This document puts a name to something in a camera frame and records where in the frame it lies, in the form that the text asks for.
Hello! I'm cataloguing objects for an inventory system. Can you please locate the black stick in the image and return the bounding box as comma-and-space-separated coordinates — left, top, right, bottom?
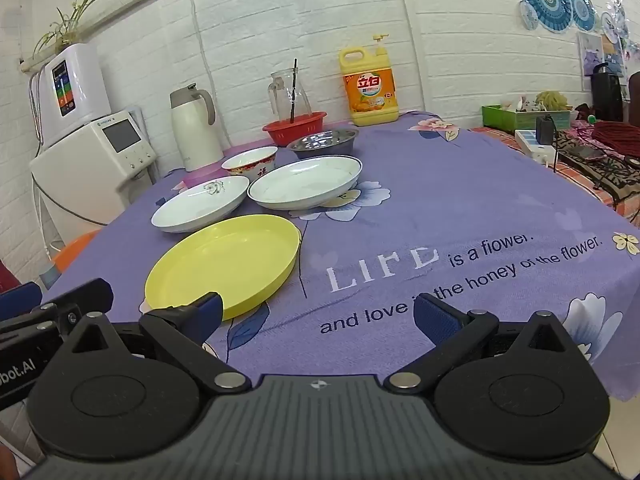
289, 58, 299, 124

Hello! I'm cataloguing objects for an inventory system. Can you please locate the wall poster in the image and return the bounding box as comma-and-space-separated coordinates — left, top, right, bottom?
577, 32, 626, 92

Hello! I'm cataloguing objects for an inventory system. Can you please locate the orange checked tablecloth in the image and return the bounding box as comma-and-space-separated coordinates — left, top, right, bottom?
470, 127, 640, 221

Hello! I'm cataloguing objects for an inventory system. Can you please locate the white wall water purifier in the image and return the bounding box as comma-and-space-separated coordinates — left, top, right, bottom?
39, 42, 112, 148

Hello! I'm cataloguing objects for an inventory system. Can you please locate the black patterned cloth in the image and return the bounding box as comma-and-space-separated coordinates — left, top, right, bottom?
555, 130, 640, 201

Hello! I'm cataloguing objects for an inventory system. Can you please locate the white plate with floral print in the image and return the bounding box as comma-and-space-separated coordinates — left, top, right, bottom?
151, 175, 250, 234

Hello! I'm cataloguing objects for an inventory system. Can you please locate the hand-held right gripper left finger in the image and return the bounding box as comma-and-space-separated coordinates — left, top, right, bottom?
62, 291, 252, 395

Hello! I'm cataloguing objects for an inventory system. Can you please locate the dark red knit cloth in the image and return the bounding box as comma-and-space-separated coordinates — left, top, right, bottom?
591, 121, 640, 160

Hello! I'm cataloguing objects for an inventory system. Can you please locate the yellow plastic plate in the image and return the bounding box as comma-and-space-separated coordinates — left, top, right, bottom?
144, 214, 302, 322

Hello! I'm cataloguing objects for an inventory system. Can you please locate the orange plastic basin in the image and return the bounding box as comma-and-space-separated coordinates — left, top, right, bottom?
51, 229, 103, 273

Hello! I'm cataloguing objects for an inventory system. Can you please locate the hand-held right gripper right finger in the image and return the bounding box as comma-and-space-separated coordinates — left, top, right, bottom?
387, 292, 583, 395

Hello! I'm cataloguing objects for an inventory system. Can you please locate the white bowl with red pattern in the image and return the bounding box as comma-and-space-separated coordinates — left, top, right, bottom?
221, 146, 279, 179

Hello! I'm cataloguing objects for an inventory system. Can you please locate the yellow detergent bottle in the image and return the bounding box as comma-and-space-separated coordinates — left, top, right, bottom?
339, 34, 400, 127

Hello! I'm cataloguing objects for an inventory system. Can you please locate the clear glass pitcher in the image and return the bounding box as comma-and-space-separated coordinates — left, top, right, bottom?
267, 69, 312, 123

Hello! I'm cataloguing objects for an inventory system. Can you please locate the green box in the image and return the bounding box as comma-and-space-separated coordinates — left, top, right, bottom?
481, 104, 578, 133

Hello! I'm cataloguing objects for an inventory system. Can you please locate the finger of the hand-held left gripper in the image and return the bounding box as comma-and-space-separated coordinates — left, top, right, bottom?
0, 281, 62, 347
42, 278, 114, 337

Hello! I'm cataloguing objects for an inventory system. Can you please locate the stainless steel bowl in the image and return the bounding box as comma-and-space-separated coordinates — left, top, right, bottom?
286, 128, 360, 160

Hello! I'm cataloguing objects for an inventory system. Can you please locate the medium blue paper fan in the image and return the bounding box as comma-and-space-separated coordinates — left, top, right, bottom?
565, 0, 597, 33

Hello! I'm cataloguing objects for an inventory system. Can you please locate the green potted plant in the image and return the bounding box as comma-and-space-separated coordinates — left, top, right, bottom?
32, 0, 103, 61

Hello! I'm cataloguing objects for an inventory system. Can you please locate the purple floral tablecloth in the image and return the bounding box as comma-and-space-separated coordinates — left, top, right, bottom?
42, 110, 640, 403

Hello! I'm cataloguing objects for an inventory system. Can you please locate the red plastic basket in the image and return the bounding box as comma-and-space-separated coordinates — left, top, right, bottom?
262, 111, 328, 148

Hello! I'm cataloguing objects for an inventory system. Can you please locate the pink cloth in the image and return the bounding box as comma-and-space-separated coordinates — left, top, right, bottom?
182, 166, 232, 189

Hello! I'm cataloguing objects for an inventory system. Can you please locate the white water dispenser with screen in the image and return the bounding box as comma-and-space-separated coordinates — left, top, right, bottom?
29, 109, 158, 243

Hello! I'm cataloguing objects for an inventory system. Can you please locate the white thermos jug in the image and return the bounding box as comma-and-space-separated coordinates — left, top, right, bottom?
169, 83, 225, 172

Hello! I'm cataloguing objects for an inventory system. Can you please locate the yellow fluffy toy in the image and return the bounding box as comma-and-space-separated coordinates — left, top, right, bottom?
535, 91, 573, 111

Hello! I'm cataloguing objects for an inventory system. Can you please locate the plain white plate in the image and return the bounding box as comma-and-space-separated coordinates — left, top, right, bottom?
247, 155, 363, 211

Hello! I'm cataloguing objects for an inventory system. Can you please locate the white power strip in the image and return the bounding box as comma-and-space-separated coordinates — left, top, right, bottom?
515, 129, 561, 165

